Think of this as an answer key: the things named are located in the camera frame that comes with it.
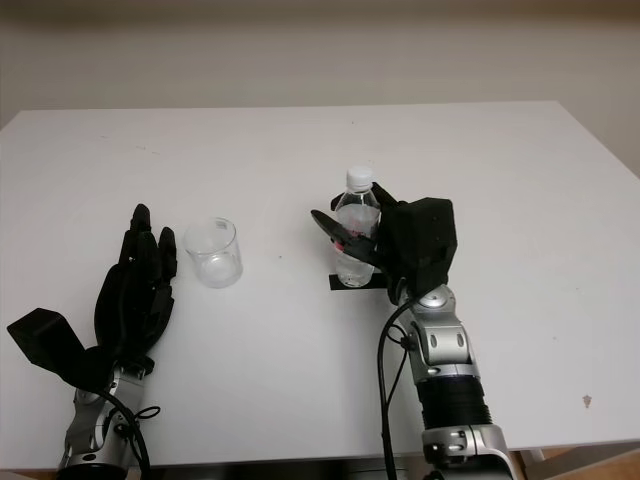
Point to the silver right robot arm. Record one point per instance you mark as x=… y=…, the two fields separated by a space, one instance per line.
x=450 y=380

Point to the black tape strip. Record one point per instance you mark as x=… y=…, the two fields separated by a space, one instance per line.
x=334 y=283

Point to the clear plastic water bottle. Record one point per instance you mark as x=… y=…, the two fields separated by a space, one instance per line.
x=356 y=210

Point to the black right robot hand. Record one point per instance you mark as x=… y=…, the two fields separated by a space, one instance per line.
x=357 y=246

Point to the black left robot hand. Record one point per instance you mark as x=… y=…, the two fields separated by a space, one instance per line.
x=130 y=305

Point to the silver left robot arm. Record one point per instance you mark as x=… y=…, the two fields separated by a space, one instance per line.
x=87 y=425

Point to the clear glass cup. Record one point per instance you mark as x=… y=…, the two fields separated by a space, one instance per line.
x=215 y=260

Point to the dark robot torso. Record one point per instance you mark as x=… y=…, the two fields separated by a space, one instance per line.
x=280 y=472

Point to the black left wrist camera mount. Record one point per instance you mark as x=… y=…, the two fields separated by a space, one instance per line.
x=45 y=340

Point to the white table leg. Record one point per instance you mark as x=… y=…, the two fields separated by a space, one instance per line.
x=532 y=457

